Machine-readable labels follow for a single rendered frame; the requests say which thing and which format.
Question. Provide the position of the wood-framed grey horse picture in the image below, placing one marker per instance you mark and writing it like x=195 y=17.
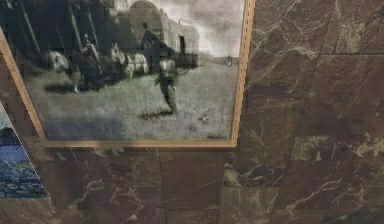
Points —
x=133 y=83

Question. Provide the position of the blue landscape picture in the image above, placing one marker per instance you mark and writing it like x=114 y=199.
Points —
x=15 y=170

